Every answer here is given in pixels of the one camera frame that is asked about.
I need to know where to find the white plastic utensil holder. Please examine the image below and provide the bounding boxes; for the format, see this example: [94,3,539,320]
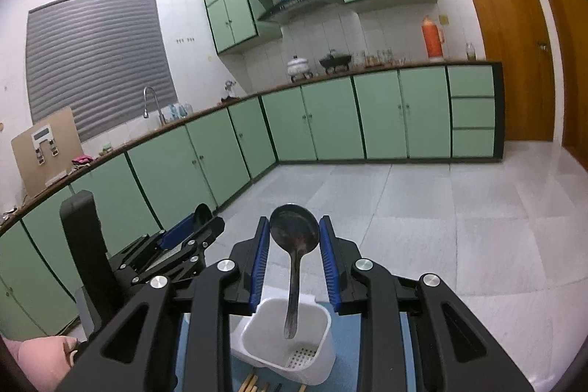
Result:
[230,288,336,386]

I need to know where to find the orange thermos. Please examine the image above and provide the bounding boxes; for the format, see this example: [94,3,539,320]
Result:
[420,17,445,62]

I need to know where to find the wooden door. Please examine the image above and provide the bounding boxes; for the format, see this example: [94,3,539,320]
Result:
[473,0,587,165]

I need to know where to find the brown cardboard board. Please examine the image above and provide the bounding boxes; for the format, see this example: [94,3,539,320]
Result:
[11,107,84,198]

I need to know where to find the grey window blind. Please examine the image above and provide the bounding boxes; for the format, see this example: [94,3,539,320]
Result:
[25,0,178,141]

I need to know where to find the blue table mat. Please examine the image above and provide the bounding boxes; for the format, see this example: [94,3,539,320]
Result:
[173,310,420,392]

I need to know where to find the black wok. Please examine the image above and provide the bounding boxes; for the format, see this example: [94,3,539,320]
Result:
[319,51,352,75]

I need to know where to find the steel spoon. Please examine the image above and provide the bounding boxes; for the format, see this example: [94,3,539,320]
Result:
[269,204,320,340]

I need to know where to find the person's left hand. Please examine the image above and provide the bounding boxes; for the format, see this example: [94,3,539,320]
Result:
[1,335,81,391]

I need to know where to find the green lower kitchen cabinets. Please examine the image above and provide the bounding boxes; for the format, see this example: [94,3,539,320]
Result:
[1,61,504,340]

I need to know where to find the chrome sink faucet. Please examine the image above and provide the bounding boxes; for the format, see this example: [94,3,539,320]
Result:
[143,86,166,126]

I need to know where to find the white cooking pot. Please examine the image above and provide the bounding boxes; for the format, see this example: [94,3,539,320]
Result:
[287,56,314,83]

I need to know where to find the glass jar on counter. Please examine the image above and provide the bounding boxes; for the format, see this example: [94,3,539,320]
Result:
[465,43,476,62]

